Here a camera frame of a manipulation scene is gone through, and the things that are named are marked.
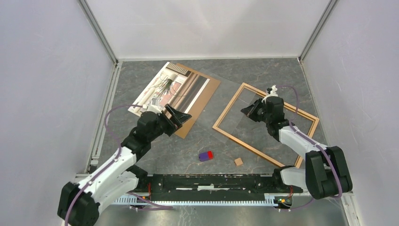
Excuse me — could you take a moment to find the purple red block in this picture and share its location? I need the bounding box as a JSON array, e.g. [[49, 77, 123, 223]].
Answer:
[[199, 151, 214, 162]]

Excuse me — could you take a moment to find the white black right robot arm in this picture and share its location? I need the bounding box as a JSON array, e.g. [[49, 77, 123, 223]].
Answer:
[[241, 85, 353, 200]]

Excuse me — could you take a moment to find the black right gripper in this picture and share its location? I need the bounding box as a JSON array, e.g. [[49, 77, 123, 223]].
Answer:
[[241, 97, 271, 124]]

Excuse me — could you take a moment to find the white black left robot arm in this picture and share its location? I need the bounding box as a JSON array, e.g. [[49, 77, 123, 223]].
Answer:
[[57, 104, 192, 226]]

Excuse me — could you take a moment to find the brown backing board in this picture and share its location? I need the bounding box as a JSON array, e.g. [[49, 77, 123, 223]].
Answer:
[[170, 63, 221, 138]]

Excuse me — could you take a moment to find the small wooden cube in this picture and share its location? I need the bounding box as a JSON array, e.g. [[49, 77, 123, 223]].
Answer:
[[234, 158, 243, 167]]

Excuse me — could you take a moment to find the printed photo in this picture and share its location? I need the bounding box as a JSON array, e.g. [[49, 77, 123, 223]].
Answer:
[[128, 62, 211, 116]]

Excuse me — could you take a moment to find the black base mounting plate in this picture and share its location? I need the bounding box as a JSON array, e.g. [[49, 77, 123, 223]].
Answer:
[[132, 174, 303, 201]]

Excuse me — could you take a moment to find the white slotted cable duct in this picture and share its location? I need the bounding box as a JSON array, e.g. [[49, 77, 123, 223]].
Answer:
[[112, 194, 278, 207]]

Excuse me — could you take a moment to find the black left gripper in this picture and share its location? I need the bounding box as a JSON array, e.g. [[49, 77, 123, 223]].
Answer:
[[148, 104, 192, 142]]

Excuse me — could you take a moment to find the wooden picture frame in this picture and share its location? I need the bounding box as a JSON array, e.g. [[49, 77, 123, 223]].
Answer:
[[212, 82, 320, 169]]

